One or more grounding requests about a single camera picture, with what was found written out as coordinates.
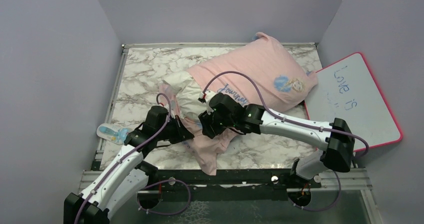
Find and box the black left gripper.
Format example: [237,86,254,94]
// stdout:
[156,114,195,145]

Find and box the Elsa print pink-lined pillowcase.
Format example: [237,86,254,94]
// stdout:
[159,32,318,176]

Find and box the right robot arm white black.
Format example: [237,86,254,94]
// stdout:
[198,93,355,188]

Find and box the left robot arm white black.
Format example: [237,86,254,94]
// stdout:
[63,105,194,224]

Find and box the pink framed whiteboard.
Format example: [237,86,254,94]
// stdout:
[304,52,403,148]

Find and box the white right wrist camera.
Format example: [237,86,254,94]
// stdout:
[198,91,216,115]

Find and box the aluminium table frame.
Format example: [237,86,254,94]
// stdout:
[69,42,373,224]

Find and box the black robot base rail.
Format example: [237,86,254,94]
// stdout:
[137,168,321,209]

